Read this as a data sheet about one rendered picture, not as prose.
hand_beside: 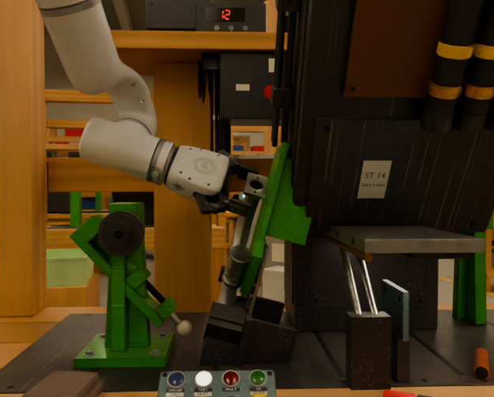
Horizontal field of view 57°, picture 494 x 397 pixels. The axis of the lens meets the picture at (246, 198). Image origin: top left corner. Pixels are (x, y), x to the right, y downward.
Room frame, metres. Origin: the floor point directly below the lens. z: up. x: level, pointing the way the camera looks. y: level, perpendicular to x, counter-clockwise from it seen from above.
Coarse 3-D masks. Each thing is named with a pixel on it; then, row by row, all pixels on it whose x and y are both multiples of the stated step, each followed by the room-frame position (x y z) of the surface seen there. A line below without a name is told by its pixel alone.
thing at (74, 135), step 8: (48, 128) 7.27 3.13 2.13; (56, 128) 7.73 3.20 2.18; (48, 136) 7.27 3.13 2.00; (56, 136) 7.30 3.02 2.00; (64, 136) 7.32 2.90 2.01; (72, 136) 7.34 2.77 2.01; (80, 136) 7.36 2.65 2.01; (232, 136) 7.76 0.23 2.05; (232, 144) 7.74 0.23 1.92; (56, 152) 7.71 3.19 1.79; (64, 152) 7.39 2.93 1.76; (232, 152) 7.76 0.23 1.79; (88, 192) 7.38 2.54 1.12; (104, 192) 7.40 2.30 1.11; (232, 192) 7.71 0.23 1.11; (48, 224) 7.27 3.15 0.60; (56, 224) 7.70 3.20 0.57; (232, 224) 7.76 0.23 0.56; (232, 232) 7.76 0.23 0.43
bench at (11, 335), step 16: (448, 304) 1.24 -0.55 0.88; (0, 320) 1.09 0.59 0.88; (16, 320) 1.09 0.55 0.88; (32, 320) 1.09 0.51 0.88; (48, 320) 1.09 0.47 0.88; (0, 336) 0.97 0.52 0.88; (16, 336) 0.97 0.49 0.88; (32, 336) 0.97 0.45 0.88; (0, 352) 0.87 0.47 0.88; (16, 352) 0.87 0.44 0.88; (0, 368) 0.80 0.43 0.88
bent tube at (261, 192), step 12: (252, 180) 0.86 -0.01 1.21; (264, 180) 0.86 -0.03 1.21; (252, 192) 0.83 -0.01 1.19; (264, 192) 0.84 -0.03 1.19; (252, 204) 0.87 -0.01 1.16; (240, 216) 0.90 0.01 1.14; (252, 216) 0.90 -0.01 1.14; (240, 228) 0.91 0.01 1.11; (240, 240) 0.91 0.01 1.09; (228, 252) 0.91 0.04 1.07; (228, 288) 0.83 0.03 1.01; (228, 300) 0.81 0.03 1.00
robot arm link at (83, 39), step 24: (96, 0) 0.68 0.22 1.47; (48, 24) 0.68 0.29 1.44; (72, 24) 0.67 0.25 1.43; (96, 24) 0.69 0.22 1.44; (72, 48) 0.69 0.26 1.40; (96, 48) 0.70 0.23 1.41; (72, 72) 0.72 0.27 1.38; (96, 72) 0.72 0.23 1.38; (120, 72) 0.75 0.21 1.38; (120, 96) 0.86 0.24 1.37; (144, 96) 0.86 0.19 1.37; (144, 120) 0.88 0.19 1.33
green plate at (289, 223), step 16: (288, 144) 0.76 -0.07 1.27; (288, 160) 0.78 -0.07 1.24; (272, 176) 0.80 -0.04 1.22; (288, 176) 0.78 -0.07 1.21; (272, 192) 0.76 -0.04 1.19; (288, 192) 0.78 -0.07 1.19; (272, 208) 0.76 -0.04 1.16; (288, 208) 0.78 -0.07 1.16; (304, 208) 0.78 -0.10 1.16; (256, 224) 0.86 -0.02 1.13; (272, 224) 0.77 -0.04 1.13; (288, 224) 0.78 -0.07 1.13; (304, 224) 0.78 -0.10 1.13; (288, 240) 0.78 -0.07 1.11; (304, 240) 0.78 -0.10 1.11
